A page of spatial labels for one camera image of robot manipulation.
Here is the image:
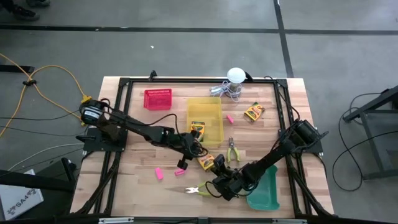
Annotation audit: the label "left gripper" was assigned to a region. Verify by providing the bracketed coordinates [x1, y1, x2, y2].
[177, 132, 209, 170]

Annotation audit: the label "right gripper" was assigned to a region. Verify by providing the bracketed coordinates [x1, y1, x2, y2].
[212, 154, 247, 202]

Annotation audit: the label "Crayola crayon box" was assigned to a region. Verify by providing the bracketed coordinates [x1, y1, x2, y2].
[243, 101, 266, 123]
[190, 121, 206, 142]
[197, 154, 216, 172]

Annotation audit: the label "yellow-green pliers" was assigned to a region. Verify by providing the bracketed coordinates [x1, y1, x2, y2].
[185, 182, 213, 197]
[225, 136, 241, 164]

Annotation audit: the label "yellow translucent plastic bin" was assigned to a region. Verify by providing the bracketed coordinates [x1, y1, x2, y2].
[186, 96, 224, 147]

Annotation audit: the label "green plastic tray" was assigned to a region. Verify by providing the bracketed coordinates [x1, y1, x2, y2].
[246, 164, 280, 212]

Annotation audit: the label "red plastic mesh basket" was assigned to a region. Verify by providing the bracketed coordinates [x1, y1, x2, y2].
[143, 88, 173, 111]

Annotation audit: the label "white dome lamp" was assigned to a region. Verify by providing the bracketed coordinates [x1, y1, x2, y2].
[226, 67, 247, 98]

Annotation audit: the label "black metal stand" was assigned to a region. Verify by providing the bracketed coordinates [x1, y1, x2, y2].
[343, 84, 398, 181]

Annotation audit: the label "white printed box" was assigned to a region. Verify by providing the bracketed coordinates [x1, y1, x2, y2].
[0, 169, 45, 222]

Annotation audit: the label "black stand foot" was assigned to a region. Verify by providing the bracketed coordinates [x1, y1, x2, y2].
[0, 64, 35, 74]

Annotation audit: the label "white cable bundle with plug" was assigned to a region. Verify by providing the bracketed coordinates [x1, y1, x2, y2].
[210, 80, 243, 103]

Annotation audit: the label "black aluminium table frame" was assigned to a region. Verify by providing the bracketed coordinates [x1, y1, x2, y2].
[70, 76, 334, 218]

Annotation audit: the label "silver metal bracket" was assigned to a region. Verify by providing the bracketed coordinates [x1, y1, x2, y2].
[98, 217, 135, 224]
[272, 218, 307, 224]

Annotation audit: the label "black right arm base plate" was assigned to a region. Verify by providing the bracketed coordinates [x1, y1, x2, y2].
[278, 123, 330, 155]

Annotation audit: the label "black cable to right arm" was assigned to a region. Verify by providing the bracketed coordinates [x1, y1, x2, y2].
[263, 75, 301, 122]

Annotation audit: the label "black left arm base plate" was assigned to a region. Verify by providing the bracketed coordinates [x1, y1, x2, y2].
[76, 127, 127, 153]

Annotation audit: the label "yellow extension cord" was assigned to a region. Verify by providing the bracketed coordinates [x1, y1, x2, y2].
[0, 52, 94, 138]

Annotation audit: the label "grey-white floor cable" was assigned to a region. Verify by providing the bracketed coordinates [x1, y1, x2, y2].
[7, 142, 85, 172]

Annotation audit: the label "black floor cable loop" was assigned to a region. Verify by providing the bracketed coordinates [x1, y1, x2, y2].
[331, 129, 398, 192]

